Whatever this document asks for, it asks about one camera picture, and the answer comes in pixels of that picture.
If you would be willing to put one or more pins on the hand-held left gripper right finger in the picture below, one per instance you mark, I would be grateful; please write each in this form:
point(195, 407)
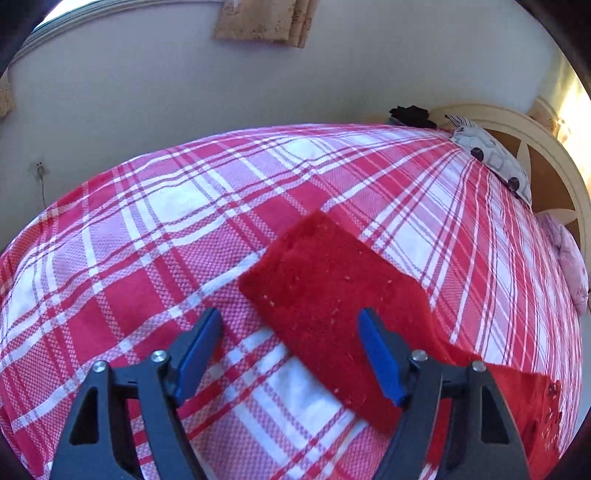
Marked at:
point(381, 355)

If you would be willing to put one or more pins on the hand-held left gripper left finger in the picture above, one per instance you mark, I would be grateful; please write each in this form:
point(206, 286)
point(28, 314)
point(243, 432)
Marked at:
point(203, 350)

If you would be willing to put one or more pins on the red knitted sweater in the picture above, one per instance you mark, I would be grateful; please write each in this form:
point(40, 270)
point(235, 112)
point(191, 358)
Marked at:
point(332, 286)

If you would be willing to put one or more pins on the red white plaid bedspread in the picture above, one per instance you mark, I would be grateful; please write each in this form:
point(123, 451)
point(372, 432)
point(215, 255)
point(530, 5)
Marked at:
point(161, 230)

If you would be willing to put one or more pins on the pink crumpled blanket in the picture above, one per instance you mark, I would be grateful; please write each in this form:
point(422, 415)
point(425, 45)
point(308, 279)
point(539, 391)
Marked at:
point(565, 254)

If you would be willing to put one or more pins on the grey patterned pillow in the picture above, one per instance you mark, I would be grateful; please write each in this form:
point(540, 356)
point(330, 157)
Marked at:
point(489, 152)

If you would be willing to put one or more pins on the dark cloth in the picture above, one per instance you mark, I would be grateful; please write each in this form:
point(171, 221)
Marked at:
point(411, 114)

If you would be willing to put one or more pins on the cream and wood headboard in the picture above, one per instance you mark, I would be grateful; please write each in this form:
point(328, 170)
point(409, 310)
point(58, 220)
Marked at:
point(549, 175)

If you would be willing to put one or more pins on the beige curtain edge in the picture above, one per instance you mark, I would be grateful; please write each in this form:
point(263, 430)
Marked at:
point(4, 97)

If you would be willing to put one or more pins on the short beige patterned curtain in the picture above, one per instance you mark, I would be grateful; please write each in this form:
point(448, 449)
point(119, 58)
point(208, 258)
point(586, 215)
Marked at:
point(258, 23)

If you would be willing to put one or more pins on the white wall socket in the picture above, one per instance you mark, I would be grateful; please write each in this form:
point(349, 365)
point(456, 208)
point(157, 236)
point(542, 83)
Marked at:
point(39, 167)

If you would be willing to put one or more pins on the white window frame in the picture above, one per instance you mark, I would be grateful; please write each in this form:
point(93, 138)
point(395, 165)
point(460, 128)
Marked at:
point(92, 34)

